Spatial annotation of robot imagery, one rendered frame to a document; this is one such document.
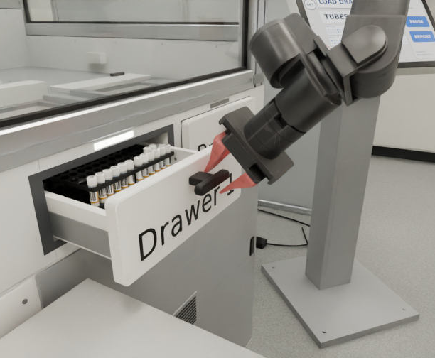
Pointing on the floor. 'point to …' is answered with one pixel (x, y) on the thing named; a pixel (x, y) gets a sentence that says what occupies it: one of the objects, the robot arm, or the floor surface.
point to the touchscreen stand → (339, 241)
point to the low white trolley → (109, 331)
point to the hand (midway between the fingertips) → (217, 179)
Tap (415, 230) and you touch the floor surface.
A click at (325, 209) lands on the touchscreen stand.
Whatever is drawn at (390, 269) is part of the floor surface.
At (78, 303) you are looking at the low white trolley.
